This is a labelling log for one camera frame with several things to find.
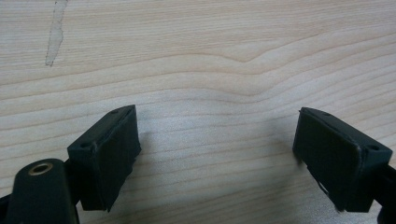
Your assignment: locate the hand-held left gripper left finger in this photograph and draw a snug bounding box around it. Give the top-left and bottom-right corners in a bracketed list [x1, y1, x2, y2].
[66, 104, 142, 213]

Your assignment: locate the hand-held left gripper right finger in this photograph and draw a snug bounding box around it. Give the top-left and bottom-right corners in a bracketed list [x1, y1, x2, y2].
[291, 106, 394, 214]

